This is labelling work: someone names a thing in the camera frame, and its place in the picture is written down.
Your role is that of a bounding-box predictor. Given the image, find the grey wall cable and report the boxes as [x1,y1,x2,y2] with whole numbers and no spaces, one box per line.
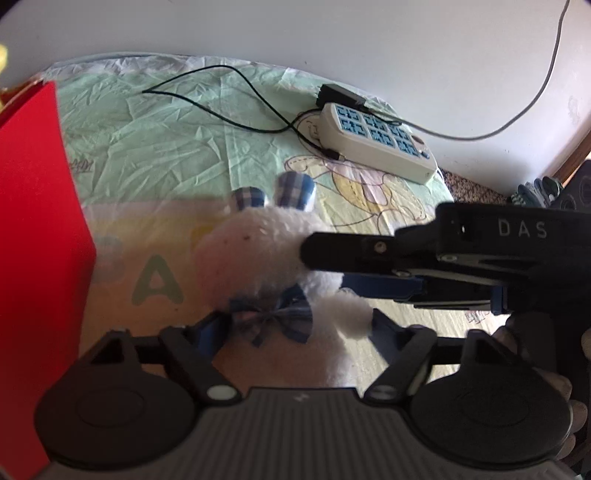
[368,0,571,142]

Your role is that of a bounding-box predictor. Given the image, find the red cardboard box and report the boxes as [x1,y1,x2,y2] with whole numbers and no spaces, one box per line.
[1,82,95,479]

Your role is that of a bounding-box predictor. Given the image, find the white blue power strip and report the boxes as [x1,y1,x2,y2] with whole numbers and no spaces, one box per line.
[318,103,438,184]

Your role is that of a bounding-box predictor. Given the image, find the gloved hand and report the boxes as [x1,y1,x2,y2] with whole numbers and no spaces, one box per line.
[493,311,590,479]

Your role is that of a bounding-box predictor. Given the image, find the green knit gloves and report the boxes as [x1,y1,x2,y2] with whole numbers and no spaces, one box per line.
[508,176,563,208]

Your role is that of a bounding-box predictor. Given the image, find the black power adapter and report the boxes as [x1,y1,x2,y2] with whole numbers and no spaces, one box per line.
[315,83,366,111]

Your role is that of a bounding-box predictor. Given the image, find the white plaid-eared bunny plush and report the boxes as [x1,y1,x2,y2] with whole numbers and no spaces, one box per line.
[193,171,373,391]

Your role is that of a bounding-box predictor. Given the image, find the black thin cable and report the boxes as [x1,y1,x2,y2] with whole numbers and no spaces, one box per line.
[141,64,348,162]

